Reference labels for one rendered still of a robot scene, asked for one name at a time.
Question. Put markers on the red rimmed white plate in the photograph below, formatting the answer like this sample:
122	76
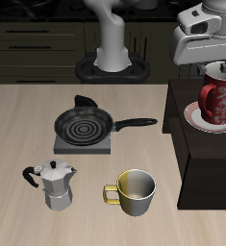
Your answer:
194	119

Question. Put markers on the red patterned mug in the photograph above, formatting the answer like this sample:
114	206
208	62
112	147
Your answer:
225	99

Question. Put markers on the dark kitchen cupboards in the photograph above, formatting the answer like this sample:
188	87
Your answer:
37	61

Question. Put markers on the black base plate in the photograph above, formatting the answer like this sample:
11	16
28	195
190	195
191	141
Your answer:
85	72

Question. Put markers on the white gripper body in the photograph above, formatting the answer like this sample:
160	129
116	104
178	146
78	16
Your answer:
197	49

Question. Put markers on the black frying pan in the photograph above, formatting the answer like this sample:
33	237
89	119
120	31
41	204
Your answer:
84	128

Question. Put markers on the dark wooden cabinet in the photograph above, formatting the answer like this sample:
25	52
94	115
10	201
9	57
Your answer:
207	169

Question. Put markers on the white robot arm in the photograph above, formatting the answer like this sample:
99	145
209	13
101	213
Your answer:
112	41

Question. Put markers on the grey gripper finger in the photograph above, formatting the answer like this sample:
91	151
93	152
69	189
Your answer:
225	66
201	68

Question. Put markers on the silver moka pot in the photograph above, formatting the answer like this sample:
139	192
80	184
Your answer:
55	184

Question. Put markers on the dark grey stove plate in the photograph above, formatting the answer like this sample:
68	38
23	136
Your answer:
82	149

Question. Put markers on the yellow and white mug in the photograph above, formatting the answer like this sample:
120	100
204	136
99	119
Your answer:
137	192

